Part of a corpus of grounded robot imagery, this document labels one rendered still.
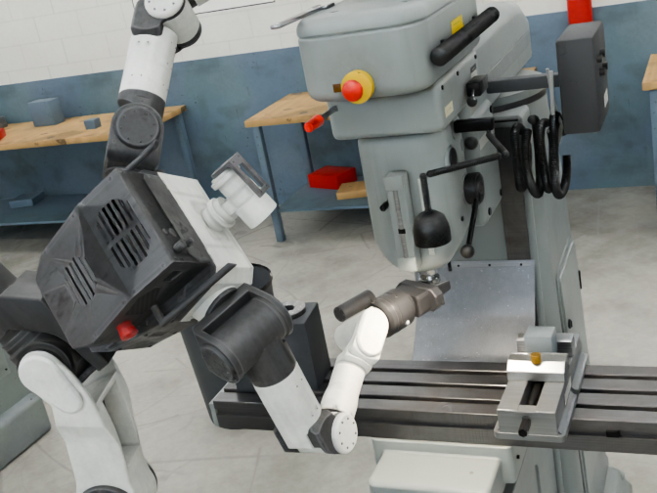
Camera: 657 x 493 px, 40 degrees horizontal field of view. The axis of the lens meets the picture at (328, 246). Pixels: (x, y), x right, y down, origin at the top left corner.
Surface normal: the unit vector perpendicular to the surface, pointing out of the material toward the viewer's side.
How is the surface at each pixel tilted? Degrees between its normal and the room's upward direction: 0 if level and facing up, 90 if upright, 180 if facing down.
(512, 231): 90
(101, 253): 74
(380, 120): 90
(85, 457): 90
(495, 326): 45
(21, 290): 13
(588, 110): 90
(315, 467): 0
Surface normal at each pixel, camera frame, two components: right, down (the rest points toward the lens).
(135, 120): 0.29, -0.23
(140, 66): -0.18, -0.29
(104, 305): -0.58, 0.12
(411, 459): -0.18, -0.92
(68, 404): -0.09, 0.36
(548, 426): -0.38, 0.39
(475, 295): -0.41, -0.07
